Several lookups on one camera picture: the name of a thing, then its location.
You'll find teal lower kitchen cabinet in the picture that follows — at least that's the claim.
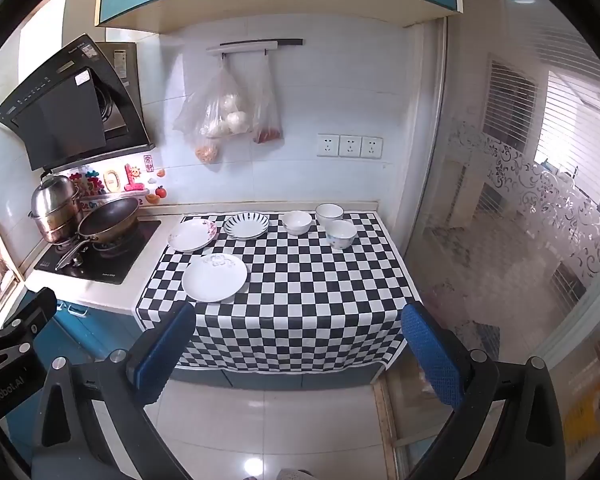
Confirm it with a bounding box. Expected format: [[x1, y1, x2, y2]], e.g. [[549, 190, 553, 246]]
[[5, 296, 387, 461]]

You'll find black range hood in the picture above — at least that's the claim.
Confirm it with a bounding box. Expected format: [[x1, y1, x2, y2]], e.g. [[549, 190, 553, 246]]
[[0, 34, 153, 171]]

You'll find plastic bag with red contents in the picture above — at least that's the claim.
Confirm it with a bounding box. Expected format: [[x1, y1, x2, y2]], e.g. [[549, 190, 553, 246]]
[[250, 55, 284, 145]]

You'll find plastic bag with white buns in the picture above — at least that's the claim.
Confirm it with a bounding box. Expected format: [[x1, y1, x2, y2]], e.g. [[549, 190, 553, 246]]
[[174, 62, 255, 145]]

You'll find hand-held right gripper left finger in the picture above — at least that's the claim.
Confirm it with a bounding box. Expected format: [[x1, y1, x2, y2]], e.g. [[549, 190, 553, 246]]
[[30, 301, 197, 480]]

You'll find dark frying pan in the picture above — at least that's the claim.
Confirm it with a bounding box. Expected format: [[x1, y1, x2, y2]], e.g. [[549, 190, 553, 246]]
[[55, 196, 142, 272]]

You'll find large white plate grey pattern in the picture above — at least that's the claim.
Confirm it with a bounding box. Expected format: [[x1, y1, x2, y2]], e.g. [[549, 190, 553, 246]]
[[181, 253, 249, 304]]

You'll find black glass gas stove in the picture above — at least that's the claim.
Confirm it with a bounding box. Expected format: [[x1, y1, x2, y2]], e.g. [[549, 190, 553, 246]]
[[32, 217, 162, 286]]

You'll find plain white bowl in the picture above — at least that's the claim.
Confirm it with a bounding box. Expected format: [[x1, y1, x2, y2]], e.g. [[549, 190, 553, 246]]
[[315, 203, 344, 226]]

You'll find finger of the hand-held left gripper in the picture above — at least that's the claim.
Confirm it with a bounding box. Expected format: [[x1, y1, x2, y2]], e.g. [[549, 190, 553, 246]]
[[13, 287, 59, 353]]

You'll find stainless steel steamer pot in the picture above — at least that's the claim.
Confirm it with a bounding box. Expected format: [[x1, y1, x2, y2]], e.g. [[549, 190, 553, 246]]
[[28, 172, 83, 243]]

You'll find white plate with striped rim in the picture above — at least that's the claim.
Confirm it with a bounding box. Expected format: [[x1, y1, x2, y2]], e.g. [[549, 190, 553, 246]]
[[224, 212, 271, 240]]

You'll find white wall hook rail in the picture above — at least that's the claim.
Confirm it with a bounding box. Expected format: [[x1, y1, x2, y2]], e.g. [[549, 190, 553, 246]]
[[206, 37, 305, 58]]

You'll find wooden cutting board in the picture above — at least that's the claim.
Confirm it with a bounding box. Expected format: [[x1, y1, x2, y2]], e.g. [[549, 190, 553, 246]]
[[0, 210, 26, 331]]

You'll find row of colourful wall decorations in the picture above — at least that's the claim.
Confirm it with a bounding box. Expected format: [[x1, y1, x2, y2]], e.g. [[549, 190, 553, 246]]
[[70, 154, 168, 208]]

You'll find white round plate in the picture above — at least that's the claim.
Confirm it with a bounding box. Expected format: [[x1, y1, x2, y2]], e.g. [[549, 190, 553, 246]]
[[281, 210, 313, 236]]

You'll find frosted floral glass sliding door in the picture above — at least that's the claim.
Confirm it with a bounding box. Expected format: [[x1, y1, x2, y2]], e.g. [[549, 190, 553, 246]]
[[380, 0, 600, 480]]

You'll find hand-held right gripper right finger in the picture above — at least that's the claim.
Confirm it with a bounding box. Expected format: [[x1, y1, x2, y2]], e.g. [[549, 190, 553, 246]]
[[400, 302, 566, 480]]

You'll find plastic bag with orange contents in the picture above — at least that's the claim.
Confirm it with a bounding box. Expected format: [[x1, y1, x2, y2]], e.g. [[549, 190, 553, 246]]
[[195, 141, 219, 166]]

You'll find window with metal grille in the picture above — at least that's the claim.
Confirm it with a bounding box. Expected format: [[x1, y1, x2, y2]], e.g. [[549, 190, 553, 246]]
[[482, 55, 538, 146]]

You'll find white plate with pink flowers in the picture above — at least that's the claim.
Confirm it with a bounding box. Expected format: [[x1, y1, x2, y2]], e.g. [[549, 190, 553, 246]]
[[167, 218, 218, 253]]

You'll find black and white checkered tablecloth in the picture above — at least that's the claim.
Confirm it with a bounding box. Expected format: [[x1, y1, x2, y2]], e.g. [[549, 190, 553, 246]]
[[136, 212, 415, 373]]

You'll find white bowl with blue pattern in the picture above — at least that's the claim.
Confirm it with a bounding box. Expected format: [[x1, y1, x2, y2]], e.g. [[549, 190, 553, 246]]
[[325, 220, 358, 251]]

